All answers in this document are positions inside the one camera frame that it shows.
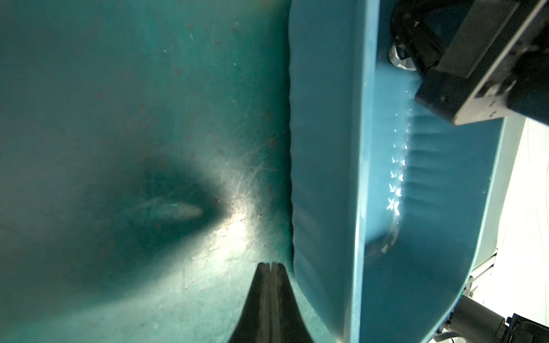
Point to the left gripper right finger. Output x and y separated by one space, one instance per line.
286 322

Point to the green table mat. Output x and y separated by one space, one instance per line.
145 166

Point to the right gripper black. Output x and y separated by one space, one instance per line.
495 67

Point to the teal plastic storage box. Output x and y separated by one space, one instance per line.
392 205

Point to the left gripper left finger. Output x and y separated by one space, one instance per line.
254 323

